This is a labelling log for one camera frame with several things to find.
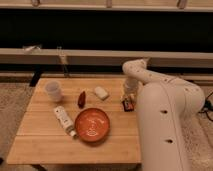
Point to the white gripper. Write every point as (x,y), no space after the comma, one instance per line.
(130,88)

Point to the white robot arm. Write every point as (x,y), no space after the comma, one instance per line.
(161,101)

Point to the white soap bar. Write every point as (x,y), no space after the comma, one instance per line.
(101,93)

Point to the orange bowl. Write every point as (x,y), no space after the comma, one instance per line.
(92,125)

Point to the small red-brown object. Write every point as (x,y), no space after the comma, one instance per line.
(82,100)

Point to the wooden table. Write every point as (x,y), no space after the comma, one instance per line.
(41,140)

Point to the white bottle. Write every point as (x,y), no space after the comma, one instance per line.
(65,120)

